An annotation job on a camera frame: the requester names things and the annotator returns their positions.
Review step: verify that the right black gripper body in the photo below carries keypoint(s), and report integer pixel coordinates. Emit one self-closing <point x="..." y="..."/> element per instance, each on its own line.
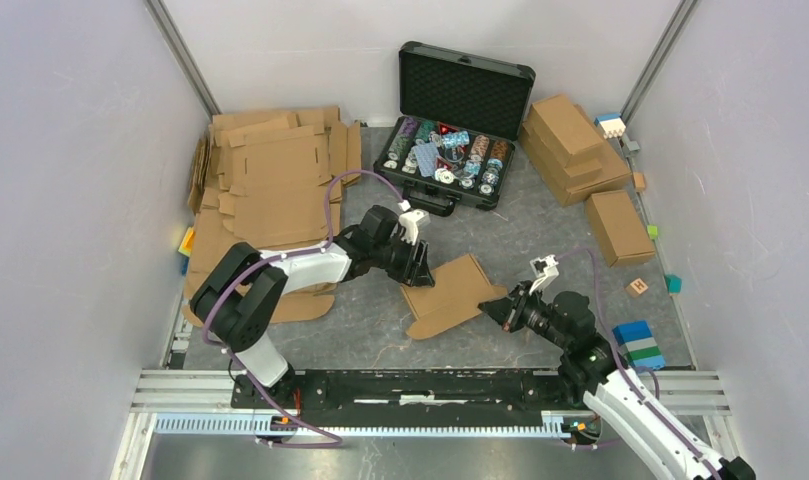
<point x="531" y="313"/>

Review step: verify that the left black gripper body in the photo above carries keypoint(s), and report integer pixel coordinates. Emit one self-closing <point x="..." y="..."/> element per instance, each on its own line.
<point x="398" y="258"/>

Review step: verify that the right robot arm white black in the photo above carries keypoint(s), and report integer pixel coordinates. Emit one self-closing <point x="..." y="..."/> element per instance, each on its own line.
<point x="593" y="374"/>

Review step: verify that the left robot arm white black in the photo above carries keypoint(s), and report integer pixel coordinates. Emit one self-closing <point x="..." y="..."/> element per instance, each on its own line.
<point x="238" y="299"/>

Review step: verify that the small folded cardboard box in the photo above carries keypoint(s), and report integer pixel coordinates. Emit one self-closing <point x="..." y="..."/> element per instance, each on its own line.
<point x="621" y="235"/>

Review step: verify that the large folded cardboard box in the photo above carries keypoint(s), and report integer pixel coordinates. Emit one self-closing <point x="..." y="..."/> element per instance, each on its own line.
<point x="574" y="184"/>

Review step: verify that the blue green white block stack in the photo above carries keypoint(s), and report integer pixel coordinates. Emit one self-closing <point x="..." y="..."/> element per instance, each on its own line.
<point x="638" y="346"/>

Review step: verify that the wooden letter H block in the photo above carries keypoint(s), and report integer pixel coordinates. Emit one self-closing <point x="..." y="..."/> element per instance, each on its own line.
<point x="637" y="288"/>

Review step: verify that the teal cube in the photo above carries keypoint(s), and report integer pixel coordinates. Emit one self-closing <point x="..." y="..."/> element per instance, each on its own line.
<point x="673" y="283"/>

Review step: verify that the stack of flat cardboard sheets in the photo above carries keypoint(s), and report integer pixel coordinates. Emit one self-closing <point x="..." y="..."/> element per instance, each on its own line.
<point x="271" y="178"/>

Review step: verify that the black poker chip case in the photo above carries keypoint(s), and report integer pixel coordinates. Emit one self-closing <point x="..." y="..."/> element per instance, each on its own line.
<point x="461" y="113"/>

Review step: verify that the small wooden cube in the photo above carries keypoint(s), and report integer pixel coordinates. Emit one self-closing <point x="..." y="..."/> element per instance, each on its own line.
<point x="639" y="181"/>

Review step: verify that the blue white toy block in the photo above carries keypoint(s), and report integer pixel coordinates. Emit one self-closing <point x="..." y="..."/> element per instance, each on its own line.
<point x="610" y="125"/>

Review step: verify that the orange yellow block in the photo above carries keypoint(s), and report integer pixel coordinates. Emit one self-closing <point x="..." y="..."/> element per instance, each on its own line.
<point x="187" y="241"/>

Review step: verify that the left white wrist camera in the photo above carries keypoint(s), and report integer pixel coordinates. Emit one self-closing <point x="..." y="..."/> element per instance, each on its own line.
<point x="412" y="219"/>

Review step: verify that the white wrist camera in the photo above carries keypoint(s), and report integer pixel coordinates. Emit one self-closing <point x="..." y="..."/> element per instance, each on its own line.
<point x="412" y="219"/>
<point x="545" y="271"/>

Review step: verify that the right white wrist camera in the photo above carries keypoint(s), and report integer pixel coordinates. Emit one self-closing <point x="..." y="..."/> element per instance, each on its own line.
<point x="545" y="271"/>

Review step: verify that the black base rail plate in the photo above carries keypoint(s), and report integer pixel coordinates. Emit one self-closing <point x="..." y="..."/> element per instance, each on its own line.
<point x="503" y="397"/>

